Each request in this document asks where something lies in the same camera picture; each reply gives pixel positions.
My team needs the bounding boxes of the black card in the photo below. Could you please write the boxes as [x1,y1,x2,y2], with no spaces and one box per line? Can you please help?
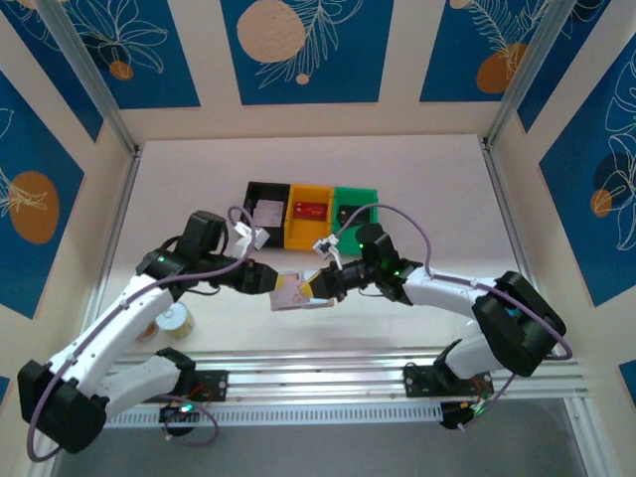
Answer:
[337,203,372,228]

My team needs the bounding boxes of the red printed card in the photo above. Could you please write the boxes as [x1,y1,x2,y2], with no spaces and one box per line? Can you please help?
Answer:
[293,201,329,220]

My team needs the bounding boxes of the yellow plastic bin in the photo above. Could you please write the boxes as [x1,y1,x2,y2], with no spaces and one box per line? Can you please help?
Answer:
[285,183,335,250]

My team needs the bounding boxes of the black plastic bin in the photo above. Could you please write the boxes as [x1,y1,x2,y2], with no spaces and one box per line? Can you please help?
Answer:
[241,180,292,249]

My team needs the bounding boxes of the green plastic bin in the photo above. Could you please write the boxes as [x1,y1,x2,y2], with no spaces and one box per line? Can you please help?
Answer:
[330,186,382,244]

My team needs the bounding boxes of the black controller board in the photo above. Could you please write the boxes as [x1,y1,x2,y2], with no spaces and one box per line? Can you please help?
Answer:
[439,400,486,432]
[158,400,201,439]

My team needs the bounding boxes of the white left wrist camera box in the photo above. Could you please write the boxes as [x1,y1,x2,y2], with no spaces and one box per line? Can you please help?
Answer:
[231,221,268,257]

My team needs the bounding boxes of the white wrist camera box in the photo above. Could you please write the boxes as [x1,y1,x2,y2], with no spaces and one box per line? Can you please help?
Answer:
[314,235,345,272]
[231,221,268,257]

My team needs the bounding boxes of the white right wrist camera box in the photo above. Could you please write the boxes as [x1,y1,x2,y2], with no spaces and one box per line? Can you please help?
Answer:
[314,235,345,272]

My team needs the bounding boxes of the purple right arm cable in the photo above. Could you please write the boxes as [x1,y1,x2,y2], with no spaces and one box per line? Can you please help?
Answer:
[333,204,572,431]

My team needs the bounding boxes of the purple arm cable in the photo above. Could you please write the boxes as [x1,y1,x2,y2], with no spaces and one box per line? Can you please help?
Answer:
[333,204,572,431]
[27,206,259,463]

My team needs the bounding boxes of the aluminium mounting rail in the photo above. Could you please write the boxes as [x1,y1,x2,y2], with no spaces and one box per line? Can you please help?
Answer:
[42,347,595,408]

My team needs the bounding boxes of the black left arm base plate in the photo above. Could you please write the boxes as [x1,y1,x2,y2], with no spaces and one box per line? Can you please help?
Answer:
[137,370,230,403]

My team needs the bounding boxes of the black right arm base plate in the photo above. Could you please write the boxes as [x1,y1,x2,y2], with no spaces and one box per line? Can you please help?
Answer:
[401,363,496,398]

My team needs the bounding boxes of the white slotted cable duct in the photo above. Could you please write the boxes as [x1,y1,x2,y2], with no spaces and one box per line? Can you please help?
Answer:
[101,402,443,429]

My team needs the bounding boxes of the aluminium table side rail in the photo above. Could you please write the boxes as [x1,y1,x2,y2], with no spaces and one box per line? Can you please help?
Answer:
[480,138,557,359]
[73,146,145,370]

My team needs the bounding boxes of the blue floral wall panel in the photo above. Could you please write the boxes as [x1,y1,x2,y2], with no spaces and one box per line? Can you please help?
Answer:
[0,7,105,144]
[516,0,615,134]
[539,47,636,308]
[418,0,556,104]
[0,69,86,320]
[220,0,397,106]
[62,0,203,111]

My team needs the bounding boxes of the aluminium frame post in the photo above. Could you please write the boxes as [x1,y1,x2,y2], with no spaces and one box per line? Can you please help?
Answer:
[34,0,143,155]
[481,0,587,150]

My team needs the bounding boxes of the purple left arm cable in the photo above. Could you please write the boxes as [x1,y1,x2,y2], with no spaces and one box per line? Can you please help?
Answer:
[27,206,259,463]

